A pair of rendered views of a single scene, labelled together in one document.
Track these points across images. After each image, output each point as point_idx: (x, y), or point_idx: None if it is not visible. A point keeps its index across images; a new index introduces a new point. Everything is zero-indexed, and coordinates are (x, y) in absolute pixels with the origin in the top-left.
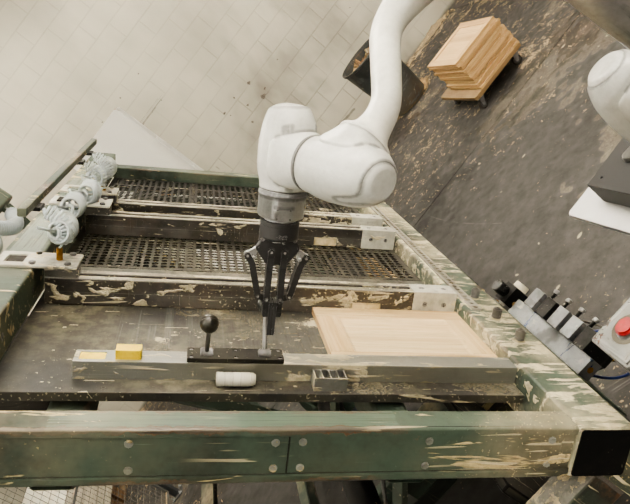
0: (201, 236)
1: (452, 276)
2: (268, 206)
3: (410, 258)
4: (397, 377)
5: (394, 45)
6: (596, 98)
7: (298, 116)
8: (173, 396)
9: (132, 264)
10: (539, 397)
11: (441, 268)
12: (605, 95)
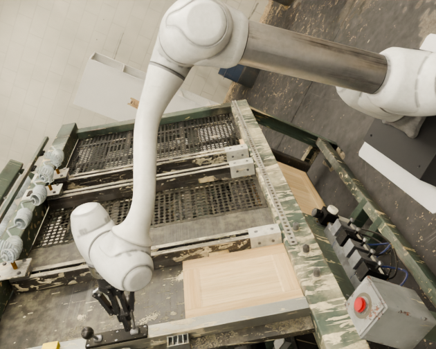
0: (123, 195)
1: (285, 205)
2: (92, 272)
3: (261, 186)
4: (225, 329)
5: (146, 147)
6: (342, 99)
7: (87, 221)
8: None
9: None
10: (320, 336)
11: (279, 197)
12: (347, 98)
